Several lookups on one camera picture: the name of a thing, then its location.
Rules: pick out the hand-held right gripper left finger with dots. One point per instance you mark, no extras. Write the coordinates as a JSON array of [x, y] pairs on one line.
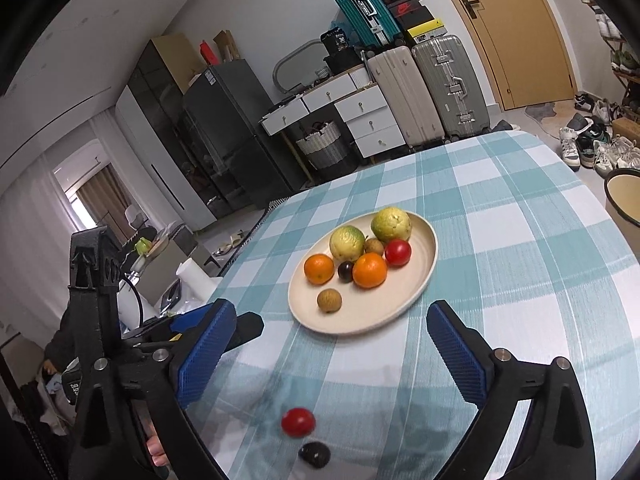
[[207, 355]]

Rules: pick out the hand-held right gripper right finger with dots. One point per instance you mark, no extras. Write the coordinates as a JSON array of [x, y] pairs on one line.
[[460, 355]]

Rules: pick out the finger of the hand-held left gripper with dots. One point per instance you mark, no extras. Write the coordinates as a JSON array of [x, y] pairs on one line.
[[190, 321], [250, 330]]

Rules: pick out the brown longan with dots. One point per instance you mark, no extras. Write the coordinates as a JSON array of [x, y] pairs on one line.
[[374, 246], [330, 300]]

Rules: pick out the orange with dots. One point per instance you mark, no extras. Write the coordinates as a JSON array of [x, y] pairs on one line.
[[319, 268], [370, 270]]

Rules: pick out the cream round plate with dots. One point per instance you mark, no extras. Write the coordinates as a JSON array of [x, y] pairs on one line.
[[380, 305]]

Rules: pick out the red tomato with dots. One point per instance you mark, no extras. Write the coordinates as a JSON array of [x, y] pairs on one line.
[[397, 252], [298, 421]]

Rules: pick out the person's left hand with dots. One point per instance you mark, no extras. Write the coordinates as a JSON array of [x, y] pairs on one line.
[[156, 450]]

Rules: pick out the brown curtain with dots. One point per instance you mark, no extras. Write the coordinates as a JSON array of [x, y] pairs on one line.
[[102, 200]]

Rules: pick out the pair of slippers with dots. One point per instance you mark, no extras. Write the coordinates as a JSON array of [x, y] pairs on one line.
[[230, 242]]

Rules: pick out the green yellow guava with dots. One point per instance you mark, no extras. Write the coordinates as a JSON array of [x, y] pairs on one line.
[[346, 242]]

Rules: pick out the black glass cabinet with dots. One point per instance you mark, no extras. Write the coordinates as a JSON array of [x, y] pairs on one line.
[[160, 125]]

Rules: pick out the dark grey fridge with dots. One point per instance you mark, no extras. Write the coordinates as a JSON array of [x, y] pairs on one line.
[[235, 130]]

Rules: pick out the white grey woven basket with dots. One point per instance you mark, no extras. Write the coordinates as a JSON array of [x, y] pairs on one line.
[[325, 147]]

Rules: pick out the cream basin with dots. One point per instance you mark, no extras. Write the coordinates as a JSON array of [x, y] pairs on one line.
[[625, 200]]

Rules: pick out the white drawer dresser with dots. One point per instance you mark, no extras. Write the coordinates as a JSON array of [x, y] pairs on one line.
[[370, 120]]

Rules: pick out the group of shoes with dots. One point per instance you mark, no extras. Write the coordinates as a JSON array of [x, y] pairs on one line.
[[600, 140]]

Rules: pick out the beige suitcase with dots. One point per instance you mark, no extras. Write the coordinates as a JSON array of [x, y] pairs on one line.
[[405, 95]]

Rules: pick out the oval mirror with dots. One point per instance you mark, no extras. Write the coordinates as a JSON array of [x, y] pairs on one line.
[[300, 65]]

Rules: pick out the silver suitcase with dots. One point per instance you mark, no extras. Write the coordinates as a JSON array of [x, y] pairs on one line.
[[450, 85]]

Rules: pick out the wooden door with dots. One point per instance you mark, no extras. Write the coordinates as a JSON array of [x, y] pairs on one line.
[[515, 35]]

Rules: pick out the yellow black box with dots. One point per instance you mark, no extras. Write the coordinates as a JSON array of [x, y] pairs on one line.
[[425, 29]]

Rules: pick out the teal suitcase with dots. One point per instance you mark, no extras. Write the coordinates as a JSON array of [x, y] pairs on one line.
[[362, 10]]

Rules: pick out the wooden shoe rack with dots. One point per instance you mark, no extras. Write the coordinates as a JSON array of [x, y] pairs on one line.
[[617, 45]]

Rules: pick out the black red shoe box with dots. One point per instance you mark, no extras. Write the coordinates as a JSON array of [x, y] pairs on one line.
[[405, 6]]

